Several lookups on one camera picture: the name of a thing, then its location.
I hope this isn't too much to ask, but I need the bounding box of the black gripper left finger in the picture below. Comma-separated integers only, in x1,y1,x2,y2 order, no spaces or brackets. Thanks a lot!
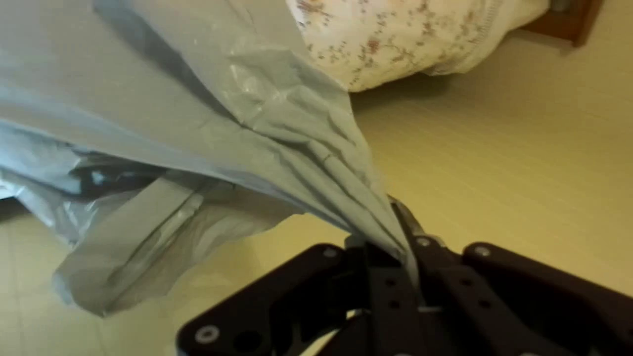
173,241,431,356

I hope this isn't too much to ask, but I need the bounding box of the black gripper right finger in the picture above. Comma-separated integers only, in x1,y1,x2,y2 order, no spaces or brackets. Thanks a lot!
389,195,633,356

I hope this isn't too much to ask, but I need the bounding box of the clear plastic bag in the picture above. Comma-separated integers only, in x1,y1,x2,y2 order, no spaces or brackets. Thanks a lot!
0,0,423,320

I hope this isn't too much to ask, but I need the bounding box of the brown wooden bed footboard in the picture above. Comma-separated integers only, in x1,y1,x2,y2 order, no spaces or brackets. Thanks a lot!
518,0,605,49

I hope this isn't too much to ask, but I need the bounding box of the floral white bedspread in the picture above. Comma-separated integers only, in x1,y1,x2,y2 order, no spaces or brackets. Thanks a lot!
284,0,551,94

